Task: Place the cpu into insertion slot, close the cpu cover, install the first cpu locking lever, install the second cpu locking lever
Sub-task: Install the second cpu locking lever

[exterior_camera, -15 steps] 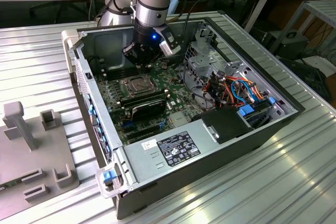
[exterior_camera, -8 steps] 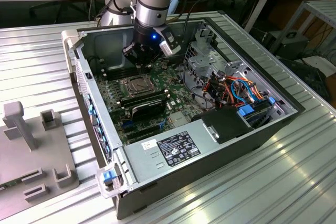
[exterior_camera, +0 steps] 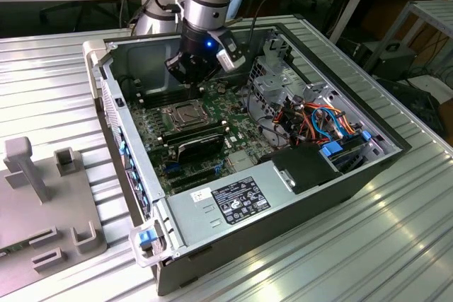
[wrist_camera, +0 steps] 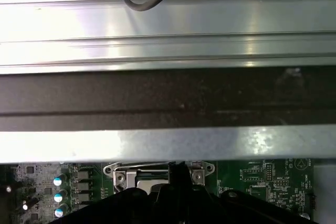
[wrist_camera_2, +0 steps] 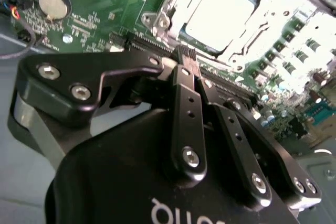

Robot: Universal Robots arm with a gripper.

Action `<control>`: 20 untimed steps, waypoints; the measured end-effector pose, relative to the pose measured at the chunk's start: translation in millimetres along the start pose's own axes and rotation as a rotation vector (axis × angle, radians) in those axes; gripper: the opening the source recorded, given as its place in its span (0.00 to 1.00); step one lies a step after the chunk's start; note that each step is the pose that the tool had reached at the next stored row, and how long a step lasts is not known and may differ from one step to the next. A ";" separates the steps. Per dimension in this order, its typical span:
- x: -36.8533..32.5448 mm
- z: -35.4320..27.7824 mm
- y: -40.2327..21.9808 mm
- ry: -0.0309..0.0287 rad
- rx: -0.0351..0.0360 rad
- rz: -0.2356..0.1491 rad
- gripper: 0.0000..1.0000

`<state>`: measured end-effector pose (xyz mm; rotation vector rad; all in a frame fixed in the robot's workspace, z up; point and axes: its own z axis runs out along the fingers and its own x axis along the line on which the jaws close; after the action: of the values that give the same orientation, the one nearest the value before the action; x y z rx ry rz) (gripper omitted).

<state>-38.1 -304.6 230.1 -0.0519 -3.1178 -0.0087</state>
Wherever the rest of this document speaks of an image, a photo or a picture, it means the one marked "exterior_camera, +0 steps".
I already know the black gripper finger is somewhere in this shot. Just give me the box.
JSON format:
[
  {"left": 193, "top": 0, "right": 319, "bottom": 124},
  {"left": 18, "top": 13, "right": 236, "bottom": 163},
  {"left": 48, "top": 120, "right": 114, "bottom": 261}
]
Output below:
[
  {"left": 164, "top": 52, "right": 195, "bottom": 86},
  {"left": 192, "top": 57, "right": 223, "bottom": 88}
]

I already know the CPU socket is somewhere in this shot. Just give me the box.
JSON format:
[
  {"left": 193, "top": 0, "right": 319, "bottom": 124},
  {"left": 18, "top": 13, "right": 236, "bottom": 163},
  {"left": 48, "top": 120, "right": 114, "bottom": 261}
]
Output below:
[{"left": 164, "top": 100, "right": 212, "bottom": 131}]

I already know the black expansion slot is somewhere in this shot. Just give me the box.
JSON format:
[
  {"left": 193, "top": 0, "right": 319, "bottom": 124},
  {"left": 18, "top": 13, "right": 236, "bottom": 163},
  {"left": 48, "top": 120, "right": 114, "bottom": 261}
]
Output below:
[{"left": 171, "top": 168, "right": 218, "bottom": 190}]

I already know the silver drive cage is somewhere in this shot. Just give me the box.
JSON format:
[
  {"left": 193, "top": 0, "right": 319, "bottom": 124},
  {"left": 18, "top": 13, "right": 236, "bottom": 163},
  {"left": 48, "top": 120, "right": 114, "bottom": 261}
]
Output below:
[{"left": 246, "top": 54, "right": 341, "bottom": 148}]

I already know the green motherboard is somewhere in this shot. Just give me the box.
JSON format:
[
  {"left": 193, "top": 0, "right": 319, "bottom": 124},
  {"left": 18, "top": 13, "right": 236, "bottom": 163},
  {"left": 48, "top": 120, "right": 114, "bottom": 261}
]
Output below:
[{"left": 125, "top": 79, "right": 270, "bottom": 197}]

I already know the black graphics card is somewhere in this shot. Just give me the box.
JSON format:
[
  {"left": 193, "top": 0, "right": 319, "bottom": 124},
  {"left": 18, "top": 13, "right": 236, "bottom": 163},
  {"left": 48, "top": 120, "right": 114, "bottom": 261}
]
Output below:
[{"left": 176, "top": 133, "right": 224, "bottom": 165}]

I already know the silver chipset heatsink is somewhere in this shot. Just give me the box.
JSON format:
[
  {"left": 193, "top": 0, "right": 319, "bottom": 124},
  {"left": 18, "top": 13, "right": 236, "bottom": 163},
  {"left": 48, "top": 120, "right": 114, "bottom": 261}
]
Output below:
[{"left": 227, "top": 151, "right": 256, "bottom": 173}]

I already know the black plastic shroud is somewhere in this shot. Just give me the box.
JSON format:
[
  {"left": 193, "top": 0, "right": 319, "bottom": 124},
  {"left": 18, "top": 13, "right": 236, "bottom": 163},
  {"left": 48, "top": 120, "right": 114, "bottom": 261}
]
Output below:
[{"left": 257, "top": 145, "right": 343, "bottom": 196}]

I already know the silver power supply unit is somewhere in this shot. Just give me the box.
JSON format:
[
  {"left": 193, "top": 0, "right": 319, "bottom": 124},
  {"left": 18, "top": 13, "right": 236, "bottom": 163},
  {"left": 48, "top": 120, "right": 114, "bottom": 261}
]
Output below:
[{"left": 164, "top": 159, "right": 297, "bottom": 250}]

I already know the blue disk carrier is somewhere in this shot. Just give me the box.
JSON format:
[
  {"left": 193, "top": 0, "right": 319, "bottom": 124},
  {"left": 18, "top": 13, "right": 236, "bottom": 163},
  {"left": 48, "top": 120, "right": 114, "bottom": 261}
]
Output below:
[{"left": 319, "top": 140, "right": 347, "bottom": 158}]

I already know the black open PC case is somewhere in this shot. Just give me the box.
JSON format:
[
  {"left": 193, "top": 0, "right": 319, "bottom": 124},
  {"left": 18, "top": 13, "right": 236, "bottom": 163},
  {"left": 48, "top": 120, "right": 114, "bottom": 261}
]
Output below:
[{"left": 82, "top": 22, "right": 413, "bottom": 298}]

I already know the black disk drive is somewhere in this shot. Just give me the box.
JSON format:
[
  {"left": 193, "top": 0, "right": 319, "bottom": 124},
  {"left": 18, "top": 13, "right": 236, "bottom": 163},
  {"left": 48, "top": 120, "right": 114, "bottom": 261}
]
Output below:
[{"left": 331, "top": 134, "right": 378, "bottom": 173}]

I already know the blue case latch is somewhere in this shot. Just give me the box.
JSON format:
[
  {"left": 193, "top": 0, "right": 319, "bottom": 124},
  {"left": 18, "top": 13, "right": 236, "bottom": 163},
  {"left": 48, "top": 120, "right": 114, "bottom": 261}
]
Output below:
[{"left": 138, "top": 230, "right": 157, "bottom": 248}]

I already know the grey parts rack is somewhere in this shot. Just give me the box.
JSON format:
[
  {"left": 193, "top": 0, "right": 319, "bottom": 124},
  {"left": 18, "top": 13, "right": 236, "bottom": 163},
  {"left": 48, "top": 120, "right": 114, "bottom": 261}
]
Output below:
[{"left": 0, "top": 137, "right": 108, "bottom": 284}]

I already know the grey metal shelf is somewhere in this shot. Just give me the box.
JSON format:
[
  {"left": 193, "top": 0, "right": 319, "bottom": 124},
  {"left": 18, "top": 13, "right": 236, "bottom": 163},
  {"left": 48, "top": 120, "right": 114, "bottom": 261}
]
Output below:
[{"left": 364, "top": 0, "right": 453, "bottom": 76}]

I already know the green board in rack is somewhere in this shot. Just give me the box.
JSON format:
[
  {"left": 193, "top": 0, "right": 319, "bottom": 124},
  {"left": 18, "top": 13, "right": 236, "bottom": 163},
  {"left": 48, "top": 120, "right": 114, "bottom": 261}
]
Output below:
[{"left": 0, "top": 241, "right": 29, "bottom": 257}]

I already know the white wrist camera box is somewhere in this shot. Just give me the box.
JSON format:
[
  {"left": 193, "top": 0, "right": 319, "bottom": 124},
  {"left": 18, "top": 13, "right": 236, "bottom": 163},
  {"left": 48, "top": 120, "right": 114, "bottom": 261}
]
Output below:
[{"left": 215, "top": 48, "right": 246, "bottom": 72}]

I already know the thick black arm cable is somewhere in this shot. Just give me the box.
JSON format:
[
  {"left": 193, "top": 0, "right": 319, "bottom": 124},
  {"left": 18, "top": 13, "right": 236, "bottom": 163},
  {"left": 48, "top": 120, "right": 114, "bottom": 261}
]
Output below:
[{"left": 246, "top": 0, "right": 294, "bottom": 45}]

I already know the orange wire bundle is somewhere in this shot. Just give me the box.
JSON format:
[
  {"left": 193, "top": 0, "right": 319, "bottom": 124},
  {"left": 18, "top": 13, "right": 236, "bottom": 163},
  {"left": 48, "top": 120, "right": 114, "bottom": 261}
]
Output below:
[{"left": 275, "top": 101, "right": 357, "bottom": 140}]

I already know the blue wire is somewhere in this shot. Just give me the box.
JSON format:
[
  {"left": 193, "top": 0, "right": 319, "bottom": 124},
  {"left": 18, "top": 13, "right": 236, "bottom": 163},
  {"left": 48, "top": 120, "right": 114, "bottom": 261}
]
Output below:
[{"left": 310, "top": 105, "right": 347, "bottom": 142}]

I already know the black box with handle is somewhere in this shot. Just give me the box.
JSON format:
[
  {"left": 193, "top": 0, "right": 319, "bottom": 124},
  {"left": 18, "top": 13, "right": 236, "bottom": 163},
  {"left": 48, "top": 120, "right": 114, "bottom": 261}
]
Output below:
[{"left": 374, "top": 42, "right": 418, "bottom": 82}]

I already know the clear plastic bracket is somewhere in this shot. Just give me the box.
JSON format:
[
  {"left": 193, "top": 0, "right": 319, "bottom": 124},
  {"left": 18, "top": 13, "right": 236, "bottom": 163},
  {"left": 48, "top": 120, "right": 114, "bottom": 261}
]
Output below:
[{"left": 127, "top": 219, "right": 169, "bottom": 268}]

